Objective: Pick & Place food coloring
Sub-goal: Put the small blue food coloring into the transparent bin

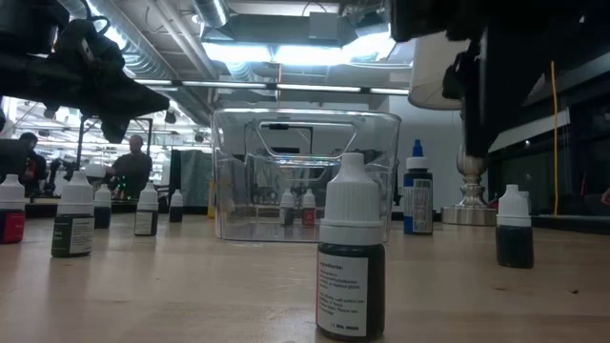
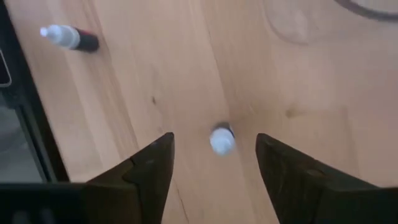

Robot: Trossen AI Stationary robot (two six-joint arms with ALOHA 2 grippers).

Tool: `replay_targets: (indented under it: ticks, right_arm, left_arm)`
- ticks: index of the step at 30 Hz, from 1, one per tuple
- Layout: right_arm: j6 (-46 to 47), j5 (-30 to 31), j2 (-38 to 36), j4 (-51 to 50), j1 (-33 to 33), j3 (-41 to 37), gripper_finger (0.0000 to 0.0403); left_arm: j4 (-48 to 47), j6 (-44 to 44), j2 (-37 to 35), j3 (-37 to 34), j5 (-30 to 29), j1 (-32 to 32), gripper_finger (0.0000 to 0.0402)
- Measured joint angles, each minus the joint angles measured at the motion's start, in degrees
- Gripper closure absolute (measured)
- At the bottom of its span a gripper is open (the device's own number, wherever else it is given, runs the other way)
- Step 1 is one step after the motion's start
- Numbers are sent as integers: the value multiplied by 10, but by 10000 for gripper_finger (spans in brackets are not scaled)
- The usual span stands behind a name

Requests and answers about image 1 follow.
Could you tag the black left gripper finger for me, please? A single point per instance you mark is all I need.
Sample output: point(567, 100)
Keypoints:
point(138, 89)
point(138, 107)

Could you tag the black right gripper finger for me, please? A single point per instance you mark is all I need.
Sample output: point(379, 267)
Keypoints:
point(477, 105)

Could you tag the small dark food coloring bottle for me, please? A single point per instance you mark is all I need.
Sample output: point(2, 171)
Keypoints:
point(103, 214)
point(514, 243)
point(350, 286)
point(287, 209)
point(146, 219)
point(176, 212)

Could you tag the large yellow food coloring bottle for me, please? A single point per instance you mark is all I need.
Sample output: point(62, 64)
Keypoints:
point(211, 197)

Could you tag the small green food coloring bottle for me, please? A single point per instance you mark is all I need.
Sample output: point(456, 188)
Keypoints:
point(71, 233)

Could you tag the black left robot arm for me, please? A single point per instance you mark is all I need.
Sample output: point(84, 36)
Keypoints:
point(24, 24)

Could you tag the large blue food coloring bottle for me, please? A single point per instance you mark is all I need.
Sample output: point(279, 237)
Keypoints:
point(418, 200)

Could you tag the silver table lamp white shade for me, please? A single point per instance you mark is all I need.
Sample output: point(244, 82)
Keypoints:
point(429, 76)

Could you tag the person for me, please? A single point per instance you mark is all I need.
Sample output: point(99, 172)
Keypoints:
point(33, 167)
point(133, 167)

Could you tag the white dome object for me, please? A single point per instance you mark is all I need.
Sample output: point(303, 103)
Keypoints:
point(97, 169)

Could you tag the dark grey partition panel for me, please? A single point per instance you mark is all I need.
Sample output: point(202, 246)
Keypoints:
point(195, 171)

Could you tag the black monitor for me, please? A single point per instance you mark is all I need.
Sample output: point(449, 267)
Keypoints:
point(12, 157)

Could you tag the clear plastic bin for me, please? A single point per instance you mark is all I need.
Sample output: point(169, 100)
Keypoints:
point(238, 133)

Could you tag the grey ceiling box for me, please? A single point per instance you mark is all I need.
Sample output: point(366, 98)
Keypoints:
point(324, 26)

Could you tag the long ceiling light bar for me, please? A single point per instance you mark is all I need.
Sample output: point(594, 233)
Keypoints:
point(310, 88)

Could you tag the black background rig frame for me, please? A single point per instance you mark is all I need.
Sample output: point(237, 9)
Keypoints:
point(140, 119)

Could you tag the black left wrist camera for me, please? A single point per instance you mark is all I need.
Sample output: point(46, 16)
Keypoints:
point(90, 43)

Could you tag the narrow silver spiral air duct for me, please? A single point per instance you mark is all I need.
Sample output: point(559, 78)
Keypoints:
point(212, 12)

